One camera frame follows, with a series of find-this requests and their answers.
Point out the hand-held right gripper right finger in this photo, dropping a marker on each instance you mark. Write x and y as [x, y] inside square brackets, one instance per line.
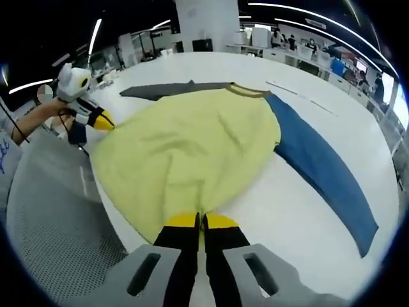
[227, 256]

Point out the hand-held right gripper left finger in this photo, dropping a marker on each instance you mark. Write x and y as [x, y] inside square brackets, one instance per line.
[179, 256]

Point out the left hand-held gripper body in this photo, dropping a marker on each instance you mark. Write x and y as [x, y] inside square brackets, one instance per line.
[72, 84]

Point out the yellow garment blue black sleeves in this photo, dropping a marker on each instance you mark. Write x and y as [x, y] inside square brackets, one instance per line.
[191, 144]

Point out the person's left hand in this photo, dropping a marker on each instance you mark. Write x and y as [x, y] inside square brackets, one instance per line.
[60, 107]

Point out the dark blue cloth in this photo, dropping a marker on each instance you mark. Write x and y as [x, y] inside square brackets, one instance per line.
[78, 132]

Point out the white clutter pile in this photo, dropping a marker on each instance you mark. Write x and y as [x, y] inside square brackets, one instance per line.
[107, 79]

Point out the ceiling light strip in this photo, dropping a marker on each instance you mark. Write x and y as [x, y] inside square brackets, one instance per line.
[345, 40]
[303, 12]
[32, 85]
[95, 36]

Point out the white shirt with blue script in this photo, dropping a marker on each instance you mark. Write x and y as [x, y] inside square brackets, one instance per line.
[8, 179]

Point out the grey mesh office chair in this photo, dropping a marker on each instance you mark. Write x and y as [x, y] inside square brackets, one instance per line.
[64, 224]

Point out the black box cabinet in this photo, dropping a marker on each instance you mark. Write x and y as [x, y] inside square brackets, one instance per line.
[203, 45]

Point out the white square pillar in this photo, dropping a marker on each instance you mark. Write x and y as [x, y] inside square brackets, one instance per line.
[206, 22]

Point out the white box appliance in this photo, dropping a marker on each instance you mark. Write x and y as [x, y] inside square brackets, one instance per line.
[261, 36]

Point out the white cabinet row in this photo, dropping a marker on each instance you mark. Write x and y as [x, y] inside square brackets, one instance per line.
[287, 56]

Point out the blue storage box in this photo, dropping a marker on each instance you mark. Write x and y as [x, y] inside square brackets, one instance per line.
[338, 66]

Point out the small bright monitor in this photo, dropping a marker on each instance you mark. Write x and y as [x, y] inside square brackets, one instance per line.
[361, 65]

